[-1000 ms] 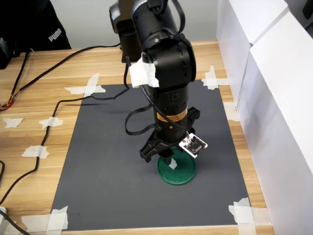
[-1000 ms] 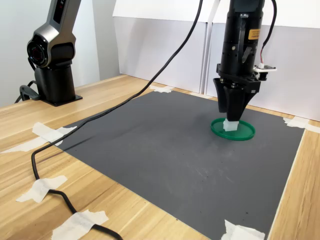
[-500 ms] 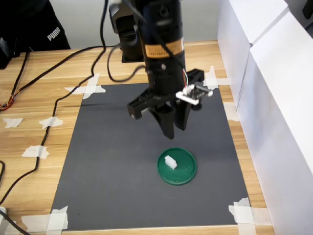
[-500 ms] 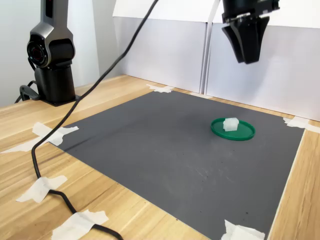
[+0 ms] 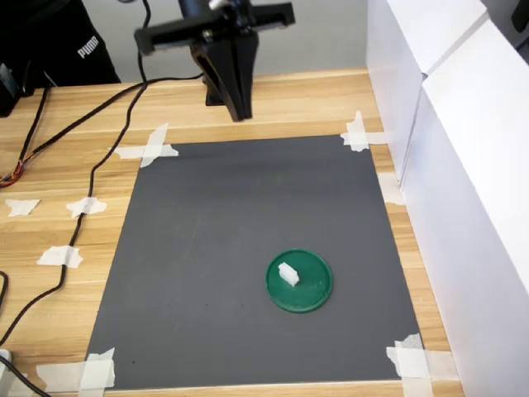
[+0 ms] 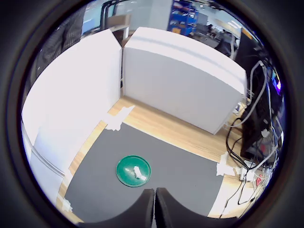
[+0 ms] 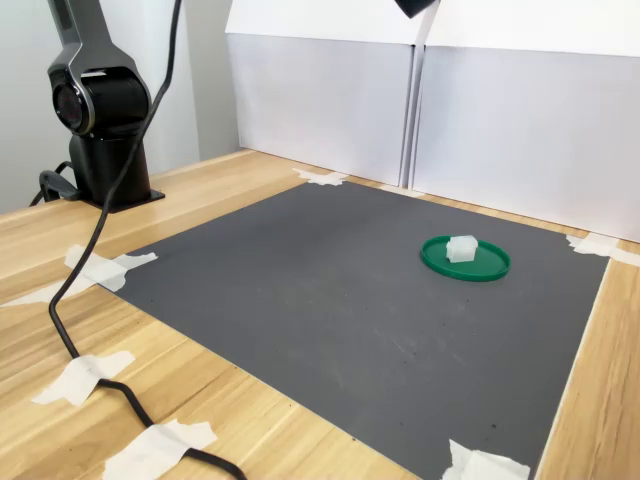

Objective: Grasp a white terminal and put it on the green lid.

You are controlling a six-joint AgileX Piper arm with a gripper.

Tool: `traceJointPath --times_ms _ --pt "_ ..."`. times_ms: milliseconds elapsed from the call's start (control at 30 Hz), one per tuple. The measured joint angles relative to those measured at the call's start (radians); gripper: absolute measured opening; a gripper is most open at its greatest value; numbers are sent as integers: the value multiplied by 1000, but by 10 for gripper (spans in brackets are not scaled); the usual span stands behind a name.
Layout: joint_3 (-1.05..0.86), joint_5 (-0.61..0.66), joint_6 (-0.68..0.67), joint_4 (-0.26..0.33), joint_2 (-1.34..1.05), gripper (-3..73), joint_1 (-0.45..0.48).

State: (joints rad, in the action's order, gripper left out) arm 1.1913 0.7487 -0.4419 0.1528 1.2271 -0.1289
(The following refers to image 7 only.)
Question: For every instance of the dark grey mat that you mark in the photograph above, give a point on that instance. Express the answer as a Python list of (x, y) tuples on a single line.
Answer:
[(325, 300)]

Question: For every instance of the white partition board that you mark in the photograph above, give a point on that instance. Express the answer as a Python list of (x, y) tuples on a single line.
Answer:
[(320, 100), (525, 140)]

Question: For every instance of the white tape piece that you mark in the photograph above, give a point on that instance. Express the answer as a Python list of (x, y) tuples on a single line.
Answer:
[(480, 462), (595, 246), (150, 450), (322, 177), (80, 377), (105, 270)]

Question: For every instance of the small white plastic terminal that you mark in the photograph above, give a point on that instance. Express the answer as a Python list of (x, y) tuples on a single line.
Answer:
[(461, 249)]

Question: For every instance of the round green lid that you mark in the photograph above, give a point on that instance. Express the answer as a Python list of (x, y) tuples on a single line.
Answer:
[(487, 267)]

